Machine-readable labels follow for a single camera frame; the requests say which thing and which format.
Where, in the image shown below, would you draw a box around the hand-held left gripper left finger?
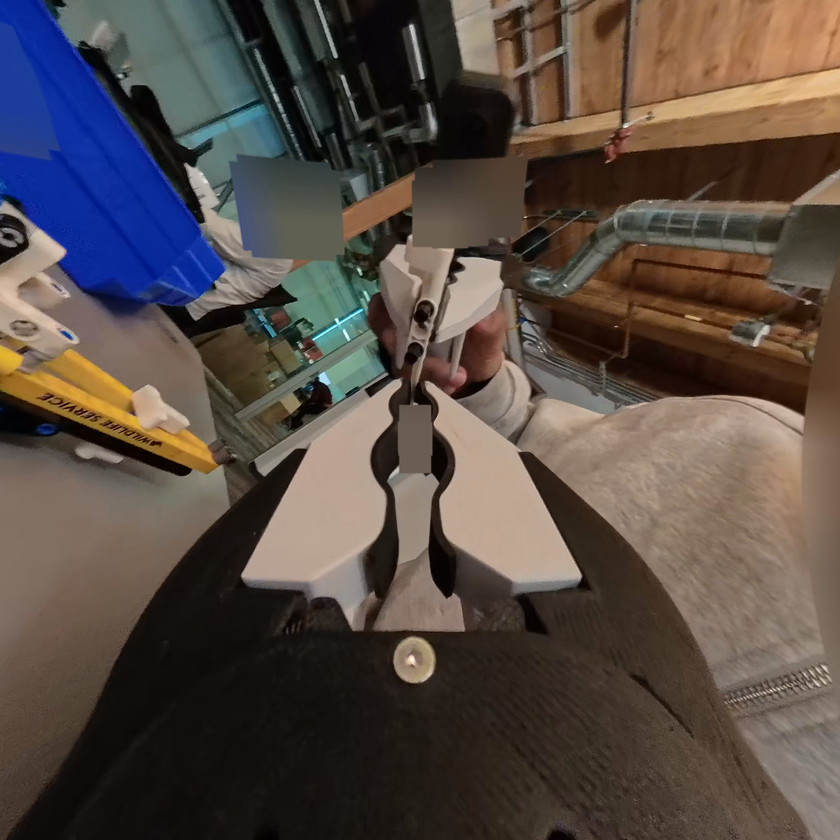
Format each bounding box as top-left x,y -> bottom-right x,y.
240,382 -> 413,632

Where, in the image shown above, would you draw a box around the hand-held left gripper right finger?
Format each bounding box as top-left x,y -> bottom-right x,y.
419,382 -> 584,614

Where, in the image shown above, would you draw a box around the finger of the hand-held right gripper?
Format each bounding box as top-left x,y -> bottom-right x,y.
438,256 -> 506,345
381,244 -> 424,371

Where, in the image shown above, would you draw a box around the zebra striped lego panel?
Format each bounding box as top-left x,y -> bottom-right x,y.
406,248 -> 455,406

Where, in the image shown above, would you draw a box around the lego helicopter model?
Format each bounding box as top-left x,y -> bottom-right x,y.
0,193 -> 237,480

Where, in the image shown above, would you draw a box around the person's right hand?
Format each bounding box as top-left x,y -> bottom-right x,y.
367,289 -> 508,398

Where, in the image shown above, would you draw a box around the red sprinkler valve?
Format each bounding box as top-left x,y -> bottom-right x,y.
602,112 -> 654,164

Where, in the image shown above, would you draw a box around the cardboard boxes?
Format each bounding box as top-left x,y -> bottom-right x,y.
197,320 -> 309,421

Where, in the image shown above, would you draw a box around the wooden ceiling beam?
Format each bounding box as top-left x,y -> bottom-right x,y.
341,69 -> 840,242

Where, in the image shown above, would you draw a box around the blue plastic bin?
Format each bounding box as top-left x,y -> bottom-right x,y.
0,0 -> 227,308

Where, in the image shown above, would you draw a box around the silver ventilation duct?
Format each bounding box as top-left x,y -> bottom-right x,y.
524,199 -> 795,298

